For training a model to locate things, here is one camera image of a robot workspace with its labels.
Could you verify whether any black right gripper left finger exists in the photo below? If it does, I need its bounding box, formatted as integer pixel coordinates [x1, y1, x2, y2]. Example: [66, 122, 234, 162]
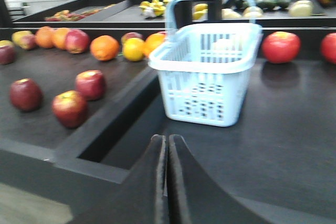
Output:
[70, 135, 167, 223]

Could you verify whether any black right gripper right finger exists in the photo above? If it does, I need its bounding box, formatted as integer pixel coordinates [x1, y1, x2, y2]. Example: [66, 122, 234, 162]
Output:
[167, 134, 268, 223]

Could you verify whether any light blue plastic basket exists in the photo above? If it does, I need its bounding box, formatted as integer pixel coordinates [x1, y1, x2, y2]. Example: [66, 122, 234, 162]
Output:
[148, 0, 263, 127]

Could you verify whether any black wooden display stand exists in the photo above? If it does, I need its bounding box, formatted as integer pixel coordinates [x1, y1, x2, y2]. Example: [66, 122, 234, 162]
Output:
[1, 19, 335, 223]

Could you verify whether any red apple front right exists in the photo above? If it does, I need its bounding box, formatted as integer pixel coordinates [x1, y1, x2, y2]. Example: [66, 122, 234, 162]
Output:
[51, 90, 89, 129]

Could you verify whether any red apple front middle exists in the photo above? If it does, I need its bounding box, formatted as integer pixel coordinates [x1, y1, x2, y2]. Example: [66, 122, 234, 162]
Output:
[75, 70, 107, 101]

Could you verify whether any orange with stem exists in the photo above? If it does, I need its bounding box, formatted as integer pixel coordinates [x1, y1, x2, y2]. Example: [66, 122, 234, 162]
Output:
[90, 35, 120, 61]

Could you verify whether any yellow apple right group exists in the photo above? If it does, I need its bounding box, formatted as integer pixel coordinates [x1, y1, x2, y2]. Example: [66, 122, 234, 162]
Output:
[122, 38, 144, 62]

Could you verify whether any red apple front left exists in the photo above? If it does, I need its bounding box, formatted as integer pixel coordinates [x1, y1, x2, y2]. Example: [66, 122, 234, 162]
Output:
[9, 78, 43, 112]

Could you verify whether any round orange right group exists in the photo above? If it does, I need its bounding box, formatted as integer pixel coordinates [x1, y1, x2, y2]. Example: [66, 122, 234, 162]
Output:
[143, 32, 166, 58]

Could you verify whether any small red yellow apple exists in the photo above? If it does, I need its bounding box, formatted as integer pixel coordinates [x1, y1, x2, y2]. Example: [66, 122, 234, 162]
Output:
[121, 32, 143, 45]

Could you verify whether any large red apple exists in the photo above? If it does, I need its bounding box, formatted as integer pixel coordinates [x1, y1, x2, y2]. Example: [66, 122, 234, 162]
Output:
[65, 29, 90, 54]

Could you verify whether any bright red apple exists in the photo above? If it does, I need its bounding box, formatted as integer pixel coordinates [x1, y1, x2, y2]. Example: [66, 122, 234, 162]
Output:
[320, 33, 336, 64]
[261, 31, 301, 64]

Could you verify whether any white garlic bulb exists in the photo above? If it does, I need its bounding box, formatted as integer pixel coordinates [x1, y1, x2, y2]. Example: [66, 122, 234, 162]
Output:
[143, 7, 156, 18]

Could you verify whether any pink apple left group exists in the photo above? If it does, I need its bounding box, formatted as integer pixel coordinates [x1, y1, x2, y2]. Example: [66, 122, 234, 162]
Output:
[19, 34, 37, 50]

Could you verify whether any red apple left group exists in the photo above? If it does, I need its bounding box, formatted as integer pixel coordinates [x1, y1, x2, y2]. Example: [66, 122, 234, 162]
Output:
[0, 45, 16, 65]

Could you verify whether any cherry tomato pile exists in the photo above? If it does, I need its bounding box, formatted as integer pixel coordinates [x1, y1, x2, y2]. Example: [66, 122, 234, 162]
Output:
[44, 4, 116, 22]

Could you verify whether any yellow apple back left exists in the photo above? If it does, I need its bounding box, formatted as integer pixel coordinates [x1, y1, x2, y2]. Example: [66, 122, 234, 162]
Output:
[12, 30, 33, 46]

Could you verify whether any yellow apple front left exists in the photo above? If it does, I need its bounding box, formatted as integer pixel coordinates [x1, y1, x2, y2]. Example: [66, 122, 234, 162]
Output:
[0, 40, 14, 47]

